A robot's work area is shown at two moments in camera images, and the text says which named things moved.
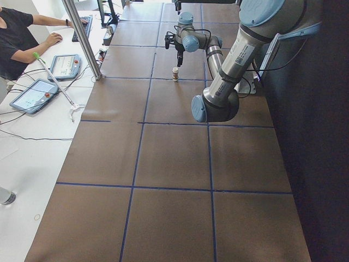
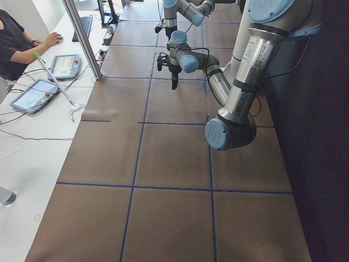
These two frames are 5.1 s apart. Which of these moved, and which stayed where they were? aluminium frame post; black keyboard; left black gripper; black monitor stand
Moved: left black gripper
Stayed: black keyboard; aluminium frame post; black monitor stand
